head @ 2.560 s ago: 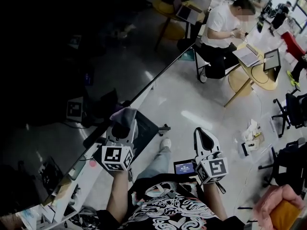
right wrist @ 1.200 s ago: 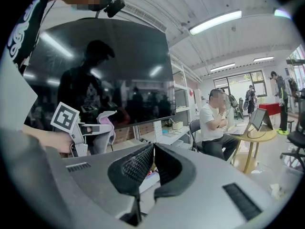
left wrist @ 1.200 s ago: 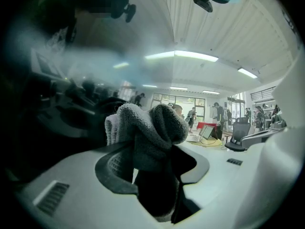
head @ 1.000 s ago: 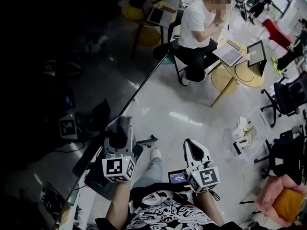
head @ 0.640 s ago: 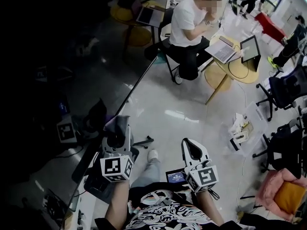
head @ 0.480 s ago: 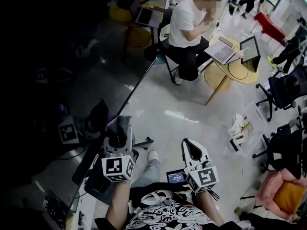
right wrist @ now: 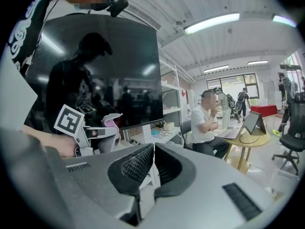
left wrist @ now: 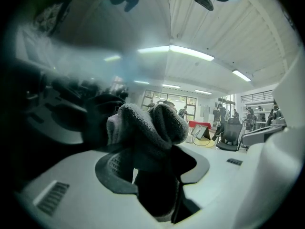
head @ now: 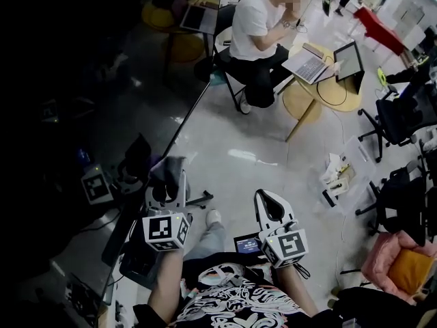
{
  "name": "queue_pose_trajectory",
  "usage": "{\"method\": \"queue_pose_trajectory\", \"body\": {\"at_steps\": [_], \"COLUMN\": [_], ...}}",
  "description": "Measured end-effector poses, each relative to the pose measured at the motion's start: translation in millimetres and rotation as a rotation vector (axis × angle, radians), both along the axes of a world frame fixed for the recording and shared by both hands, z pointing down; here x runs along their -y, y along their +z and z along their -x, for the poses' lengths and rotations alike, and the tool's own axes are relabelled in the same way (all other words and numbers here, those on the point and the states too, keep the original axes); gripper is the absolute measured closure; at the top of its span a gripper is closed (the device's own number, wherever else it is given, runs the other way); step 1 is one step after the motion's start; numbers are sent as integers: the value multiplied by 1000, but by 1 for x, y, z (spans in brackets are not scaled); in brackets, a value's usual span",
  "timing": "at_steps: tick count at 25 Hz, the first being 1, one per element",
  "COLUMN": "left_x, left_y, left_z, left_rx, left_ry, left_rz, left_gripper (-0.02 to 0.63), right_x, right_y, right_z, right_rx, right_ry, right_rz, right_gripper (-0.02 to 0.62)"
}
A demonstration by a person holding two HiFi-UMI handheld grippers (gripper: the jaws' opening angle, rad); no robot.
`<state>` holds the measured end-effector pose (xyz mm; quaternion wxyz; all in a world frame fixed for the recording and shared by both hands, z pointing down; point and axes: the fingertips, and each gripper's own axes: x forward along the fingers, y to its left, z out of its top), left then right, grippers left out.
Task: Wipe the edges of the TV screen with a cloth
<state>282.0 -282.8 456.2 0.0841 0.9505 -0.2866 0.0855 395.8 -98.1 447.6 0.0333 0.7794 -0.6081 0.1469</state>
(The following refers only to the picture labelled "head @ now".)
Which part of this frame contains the orange cushion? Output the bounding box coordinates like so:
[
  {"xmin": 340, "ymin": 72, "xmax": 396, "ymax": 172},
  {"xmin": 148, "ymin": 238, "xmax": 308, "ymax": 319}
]
[{"xmin": 388, "ymin": 247, "xmax": 432, "ymax": 296}]

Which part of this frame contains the round wooden stool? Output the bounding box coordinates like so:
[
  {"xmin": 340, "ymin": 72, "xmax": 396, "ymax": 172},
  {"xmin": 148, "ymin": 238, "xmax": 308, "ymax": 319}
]
[{"xmin": 281, "ymin": 79, "xmax": 324, "ymax": 144}]

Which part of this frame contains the black cord loop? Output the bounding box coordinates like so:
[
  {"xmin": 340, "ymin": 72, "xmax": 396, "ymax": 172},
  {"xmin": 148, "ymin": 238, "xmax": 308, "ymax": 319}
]
[{"xmin": 293, "ymin": 262, "xmax": 311, "ymax": 280}]

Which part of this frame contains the black folding chair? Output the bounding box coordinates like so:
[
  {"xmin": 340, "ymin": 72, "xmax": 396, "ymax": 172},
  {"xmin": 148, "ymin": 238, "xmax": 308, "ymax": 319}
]
[{"xmin": 193, "ymin": 25, "xmax": 295, "ymax": 113}]

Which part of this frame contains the dark tablet on stand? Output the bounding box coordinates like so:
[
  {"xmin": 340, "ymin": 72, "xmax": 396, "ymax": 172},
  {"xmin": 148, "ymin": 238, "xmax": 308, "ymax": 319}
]
[{"xmin": 332, "ymin": 40, "xmax": 366, "ymax": 96}]

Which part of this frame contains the black office chair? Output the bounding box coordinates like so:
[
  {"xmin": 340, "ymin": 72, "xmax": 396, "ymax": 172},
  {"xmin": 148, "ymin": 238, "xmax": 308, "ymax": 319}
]
[
  {"xmin": 357, "ymin": 69, "xmax": 437, "ymax": 164},
  {"xmin": 354, "ymin": 160, "xmax": 437, "ymax": 248}
]

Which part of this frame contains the small dark screen device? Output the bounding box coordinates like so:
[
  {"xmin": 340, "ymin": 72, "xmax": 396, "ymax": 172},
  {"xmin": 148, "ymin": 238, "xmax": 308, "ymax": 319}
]
[{"xmin": 233, "ymin": 232, "xmax": 263, "ymax": 256}]

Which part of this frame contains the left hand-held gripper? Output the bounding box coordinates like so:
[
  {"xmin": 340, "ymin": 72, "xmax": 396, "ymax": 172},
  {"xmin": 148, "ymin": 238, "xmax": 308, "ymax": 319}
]
[{"xmin": 141, "ymin": 169, "xmax": 195, "ymax": 253}]

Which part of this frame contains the silver laptop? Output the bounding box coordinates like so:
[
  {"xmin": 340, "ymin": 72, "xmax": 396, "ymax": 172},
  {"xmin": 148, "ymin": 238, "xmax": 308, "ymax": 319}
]
[{"xmin": 281, "ymin": 47, "xmax": 338, "ymax": 85}]

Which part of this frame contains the purple grey wiping cloth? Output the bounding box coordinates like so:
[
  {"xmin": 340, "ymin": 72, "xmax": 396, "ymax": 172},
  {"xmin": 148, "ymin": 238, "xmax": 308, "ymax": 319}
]
[{"xmin": 150, "ymin": 155, "xmax": 188, "ymax": 200}]

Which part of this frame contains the clear plastic storage bin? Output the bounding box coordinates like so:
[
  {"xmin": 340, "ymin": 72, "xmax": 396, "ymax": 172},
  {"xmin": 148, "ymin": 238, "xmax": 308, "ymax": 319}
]
[{"xmin": 318, "ymin": 136, "xmax": 377, "ymax": 217}]

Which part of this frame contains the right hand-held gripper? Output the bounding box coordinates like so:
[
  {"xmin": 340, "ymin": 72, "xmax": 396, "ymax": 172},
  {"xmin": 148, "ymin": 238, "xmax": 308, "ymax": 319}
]
[{"xmin": 253, "ymin": 189, "xmax": 310, "ymax": 270}]

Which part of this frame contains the person's left forearm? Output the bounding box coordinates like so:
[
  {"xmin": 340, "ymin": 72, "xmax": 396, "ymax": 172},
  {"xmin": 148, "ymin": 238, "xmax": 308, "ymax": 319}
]
[{"xmin": 146, "ymin": 247, "xmax": 184, "ymax": 316}]

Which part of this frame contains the person's black printed shirt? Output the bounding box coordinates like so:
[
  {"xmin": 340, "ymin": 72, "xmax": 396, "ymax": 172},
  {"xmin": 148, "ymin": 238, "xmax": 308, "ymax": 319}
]
[{"xmin": 132, "ymin": 251, "xmax": 342, "ymax": 328}]

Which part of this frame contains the round wooden table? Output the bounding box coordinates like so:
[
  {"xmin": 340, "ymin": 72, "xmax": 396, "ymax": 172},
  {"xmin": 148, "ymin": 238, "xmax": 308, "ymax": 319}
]
[{"xmin": 289, "ymin": 40, "xmax": 363, "ymax": 113}]

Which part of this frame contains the red table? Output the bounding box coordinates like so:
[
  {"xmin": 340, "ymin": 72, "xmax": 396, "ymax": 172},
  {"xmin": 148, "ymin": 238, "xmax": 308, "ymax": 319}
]
[{"xmin": 352, "ymin": 6, "xmax": 406, "ymax": 57}]

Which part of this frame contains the person's left leg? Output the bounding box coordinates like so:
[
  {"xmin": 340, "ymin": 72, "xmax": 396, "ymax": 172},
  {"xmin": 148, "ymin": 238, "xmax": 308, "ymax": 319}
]
[{"xmin": 183, "ymin": 208, "xmax": 227, "ymax": 263}]

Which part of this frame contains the person's right forearm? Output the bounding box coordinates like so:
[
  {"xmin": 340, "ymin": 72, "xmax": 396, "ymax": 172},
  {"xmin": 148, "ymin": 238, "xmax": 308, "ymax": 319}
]
[{"xmin": 275, "ymin": 263, "xmax": 321, "ymax": 318}]

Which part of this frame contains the large black glossy screen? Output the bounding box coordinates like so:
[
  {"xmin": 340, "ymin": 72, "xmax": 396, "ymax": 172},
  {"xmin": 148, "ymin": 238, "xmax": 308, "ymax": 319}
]
[{"xmin": 0, "ymin": 0, "xmax": 226, "ymax": 328}]

